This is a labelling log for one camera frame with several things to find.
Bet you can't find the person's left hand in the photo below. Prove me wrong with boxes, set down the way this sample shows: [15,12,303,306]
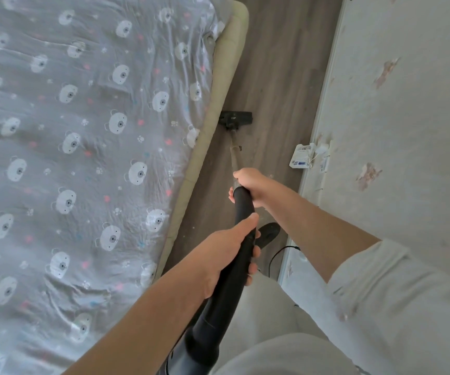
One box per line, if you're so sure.
[185,212,262,300]

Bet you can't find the person's right hand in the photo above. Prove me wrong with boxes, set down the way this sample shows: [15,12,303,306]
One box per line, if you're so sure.
[228,168,275,208]

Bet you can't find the black vacuum cleaner wand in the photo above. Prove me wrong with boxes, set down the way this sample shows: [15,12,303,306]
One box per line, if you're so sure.
[162,110,263,375]

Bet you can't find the person's right forearm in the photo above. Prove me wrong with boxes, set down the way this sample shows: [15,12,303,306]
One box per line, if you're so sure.
[263,179,382,284]

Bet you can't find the person's left forearm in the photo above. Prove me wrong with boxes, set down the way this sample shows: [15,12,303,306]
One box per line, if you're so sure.
[63,261,214,375]

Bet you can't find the black slipper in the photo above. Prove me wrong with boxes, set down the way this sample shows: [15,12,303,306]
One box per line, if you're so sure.
[256,222,282,250]

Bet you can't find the white cardboard box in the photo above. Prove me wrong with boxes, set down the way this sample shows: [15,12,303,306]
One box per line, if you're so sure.
[290,143,316,169]

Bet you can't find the white trousers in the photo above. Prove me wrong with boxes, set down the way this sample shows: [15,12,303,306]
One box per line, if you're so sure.
[209,269,360,375]

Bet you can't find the grey bear print bed sheet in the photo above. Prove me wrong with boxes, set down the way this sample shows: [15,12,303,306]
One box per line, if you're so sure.
[0,0,226,375]

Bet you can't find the white long sleeve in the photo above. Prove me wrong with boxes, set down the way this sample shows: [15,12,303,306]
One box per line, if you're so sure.
[324,238,450,375]

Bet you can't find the black power cable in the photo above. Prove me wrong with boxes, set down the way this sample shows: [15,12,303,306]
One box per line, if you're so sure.
[268,245,302,278]

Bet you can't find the beige padded bed frame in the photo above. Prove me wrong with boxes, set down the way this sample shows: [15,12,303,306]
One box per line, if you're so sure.
[154,2,250,282]

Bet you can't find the white plug with cable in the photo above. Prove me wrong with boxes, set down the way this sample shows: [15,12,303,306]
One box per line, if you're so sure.
[312,141,333,192]

